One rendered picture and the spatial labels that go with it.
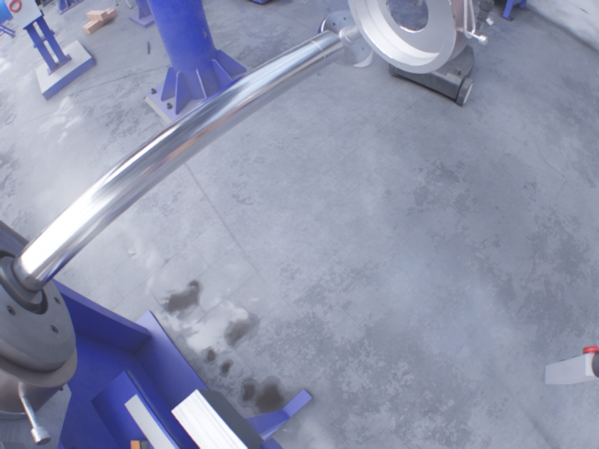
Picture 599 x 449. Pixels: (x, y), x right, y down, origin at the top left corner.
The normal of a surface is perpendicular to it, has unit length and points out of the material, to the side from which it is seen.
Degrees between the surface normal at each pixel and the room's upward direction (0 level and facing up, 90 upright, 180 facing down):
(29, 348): 84
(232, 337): 0
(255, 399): 0
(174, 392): 0
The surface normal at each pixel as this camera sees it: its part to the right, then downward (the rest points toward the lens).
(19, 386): 0.67, 0.52
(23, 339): 0.95, -0.27
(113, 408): -0.08, -0.49
